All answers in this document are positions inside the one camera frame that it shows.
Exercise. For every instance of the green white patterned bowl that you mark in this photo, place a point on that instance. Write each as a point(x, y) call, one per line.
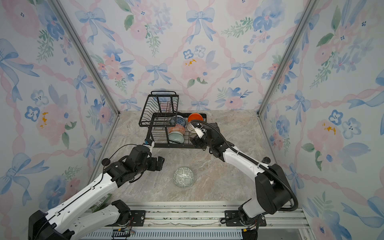
point(184, 177)

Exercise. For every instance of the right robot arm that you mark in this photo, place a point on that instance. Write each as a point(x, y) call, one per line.
point(273, 192)

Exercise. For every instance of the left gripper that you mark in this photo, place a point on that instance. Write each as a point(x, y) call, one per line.
point(154, 166)

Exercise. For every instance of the dark cap spice bottle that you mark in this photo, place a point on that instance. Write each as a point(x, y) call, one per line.
point(266, 160)

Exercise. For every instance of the green packet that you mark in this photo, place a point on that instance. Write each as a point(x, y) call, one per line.
point(100, 203)

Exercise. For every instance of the pale green bowl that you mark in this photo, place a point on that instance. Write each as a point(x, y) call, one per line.
point(176, 137)

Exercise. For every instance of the orange bowl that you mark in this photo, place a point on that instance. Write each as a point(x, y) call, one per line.
point(195, 116)

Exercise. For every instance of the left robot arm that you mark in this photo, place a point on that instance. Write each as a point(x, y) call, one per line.
point(65, 221)

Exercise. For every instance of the black wire dish rack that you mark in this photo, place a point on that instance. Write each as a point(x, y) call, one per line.
point(159, 108)

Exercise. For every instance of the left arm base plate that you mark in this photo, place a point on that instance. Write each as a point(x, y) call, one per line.
point(134, 218)

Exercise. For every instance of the white brown patterned bowl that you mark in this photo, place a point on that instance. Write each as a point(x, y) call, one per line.
point(191, 128)

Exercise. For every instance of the blue floral bowl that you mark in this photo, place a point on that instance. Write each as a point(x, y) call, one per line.
point(178, 120)

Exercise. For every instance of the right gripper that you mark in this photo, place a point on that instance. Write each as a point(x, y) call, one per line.
point(196, 141)

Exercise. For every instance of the left dark cap bottle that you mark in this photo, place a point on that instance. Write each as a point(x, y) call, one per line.
point(106, 162)

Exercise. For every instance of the red white patterned bowl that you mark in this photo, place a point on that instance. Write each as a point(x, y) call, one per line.
point(177, 128)

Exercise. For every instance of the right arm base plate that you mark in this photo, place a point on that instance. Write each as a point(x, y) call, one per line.
point(237, 219)

